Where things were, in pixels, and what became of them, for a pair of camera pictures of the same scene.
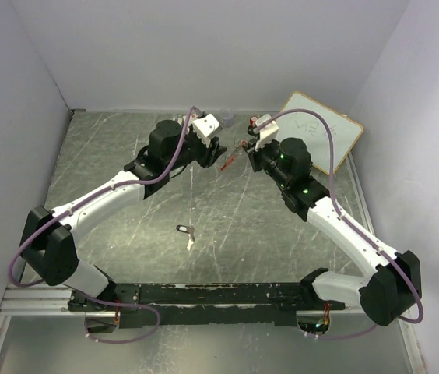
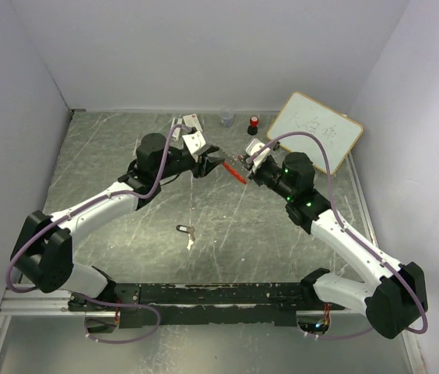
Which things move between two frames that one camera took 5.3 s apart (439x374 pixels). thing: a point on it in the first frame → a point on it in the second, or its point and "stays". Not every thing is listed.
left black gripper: x=216 y=150 → x=212 y=164
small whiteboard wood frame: x=303 y=125 stays
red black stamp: x=252 y=125 stays
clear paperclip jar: x=227 y=114 stays
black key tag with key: x=187 y=229 stays
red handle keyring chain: x=230 y=160 → x=234 y=172
